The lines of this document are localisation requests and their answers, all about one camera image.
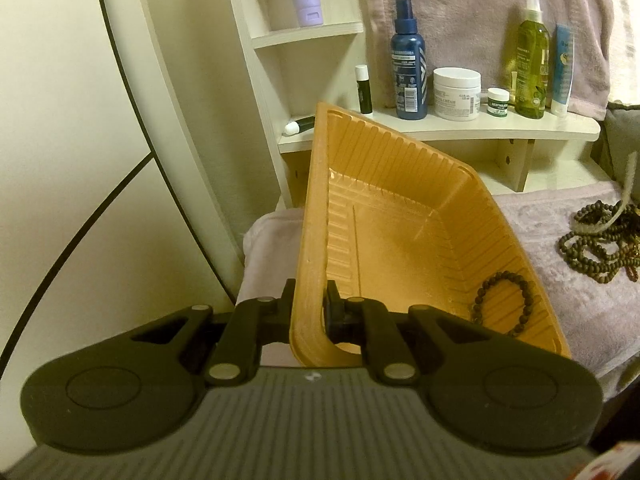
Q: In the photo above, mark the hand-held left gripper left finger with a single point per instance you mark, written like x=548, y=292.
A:
x=274, y=317

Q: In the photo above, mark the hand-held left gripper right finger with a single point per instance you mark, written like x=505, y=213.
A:
x=345, y=320

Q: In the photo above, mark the orange ribbed plastic tray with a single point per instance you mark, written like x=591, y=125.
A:
x=400, y=240

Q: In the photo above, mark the round white framed mirror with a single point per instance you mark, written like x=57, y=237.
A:
x=180, y=155

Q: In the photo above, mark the black lip balm stick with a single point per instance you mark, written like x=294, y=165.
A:
x=364, y=92
x=300, y=125

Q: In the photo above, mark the pink towel table cover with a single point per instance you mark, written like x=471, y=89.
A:
x=550, y=300

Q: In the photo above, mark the white wooden shelf unit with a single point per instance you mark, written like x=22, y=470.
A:
x=450, y=130

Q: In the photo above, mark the white cream jar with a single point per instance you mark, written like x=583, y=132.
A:
x=456, y=95

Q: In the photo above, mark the small green label jar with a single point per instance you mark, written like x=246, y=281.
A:
x=497, y=102

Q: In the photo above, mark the dark blue spray bottle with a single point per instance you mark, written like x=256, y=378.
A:
x=407, y=60

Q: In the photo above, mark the red and white packet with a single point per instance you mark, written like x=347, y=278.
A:
x=615, y=465

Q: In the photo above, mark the green oil spray bottle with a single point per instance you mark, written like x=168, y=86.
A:
x=531, y=60

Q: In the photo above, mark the blue and white tube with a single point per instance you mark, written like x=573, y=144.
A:
x=564, y=70

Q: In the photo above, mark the grey cushion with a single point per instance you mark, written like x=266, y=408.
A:
x=622, y=135

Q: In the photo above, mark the hanging pink towel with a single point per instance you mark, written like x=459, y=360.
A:
x=475, y=10

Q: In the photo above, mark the pale striped cloth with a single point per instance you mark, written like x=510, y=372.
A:
x=625, y=40

